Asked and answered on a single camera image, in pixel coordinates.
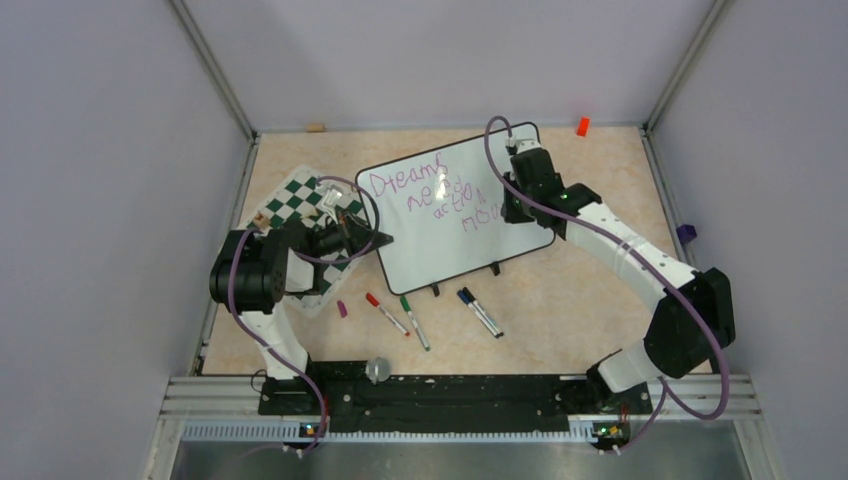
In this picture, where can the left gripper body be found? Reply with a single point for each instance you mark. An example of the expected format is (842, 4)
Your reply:
(343, 235)

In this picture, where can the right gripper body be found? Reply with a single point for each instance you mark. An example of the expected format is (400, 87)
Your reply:
(518, 207)

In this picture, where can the whiteboard with black frame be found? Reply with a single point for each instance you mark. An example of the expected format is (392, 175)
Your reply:
(442, 208)

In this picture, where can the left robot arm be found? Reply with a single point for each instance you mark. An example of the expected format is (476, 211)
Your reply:
(254, 272)

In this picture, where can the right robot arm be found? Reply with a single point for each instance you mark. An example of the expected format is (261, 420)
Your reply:
(674, 344)

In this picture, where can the red whiteboard marker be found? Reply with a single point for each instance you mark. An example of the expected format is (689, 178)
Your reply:
(396, 323)

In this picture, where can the whiteboard metal stand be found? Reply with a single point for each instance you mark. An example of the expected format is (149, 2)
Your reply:
(494, 269)

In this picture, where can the green whiteboard marker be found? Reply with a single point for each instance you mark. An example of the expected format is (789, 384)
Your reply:
(416, 325)

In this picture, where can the black whiteboard marker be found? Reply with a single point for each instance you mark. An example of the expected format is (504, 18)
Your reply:
(473, 301)

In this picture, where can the blue whiteboard marker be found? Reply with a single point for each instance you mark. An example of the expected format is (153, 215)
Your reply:
(477, 314)

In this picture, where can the green white chessboard mat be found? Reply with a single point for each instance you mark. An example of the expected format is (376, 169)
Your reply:
(297, 197)

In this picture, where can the wooden chess piece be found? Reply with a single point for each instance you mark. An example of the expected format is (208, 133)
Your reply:
(261, 222)

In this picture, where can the orange toy block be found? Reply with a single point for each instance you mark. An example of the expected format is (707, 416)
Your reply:
(583, 126)

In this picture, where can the wooden cork piece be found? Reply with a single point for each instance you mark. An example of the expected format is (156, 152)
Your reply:
(315, 128)

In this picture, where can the grey round knob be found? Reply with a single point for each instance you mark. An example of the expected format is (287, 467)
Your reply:
(378, 370)

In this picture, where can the purple object at edge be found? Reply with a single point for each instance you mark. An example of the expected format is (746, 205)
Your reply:
(686, 233)

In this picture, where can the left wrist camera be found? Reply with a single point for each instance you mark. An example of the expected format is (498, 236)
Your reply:
(331, 197)

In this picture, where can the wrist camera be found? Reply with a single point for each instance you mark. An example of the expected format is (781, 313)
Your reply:
(515, 146)
(331, 197)

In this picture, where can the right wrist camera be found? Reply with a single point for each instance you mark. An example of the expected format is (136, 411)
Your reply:
(515, 146)

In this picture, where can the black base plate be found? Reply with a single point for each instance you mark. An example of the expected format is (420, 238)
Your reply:
(443, 404)

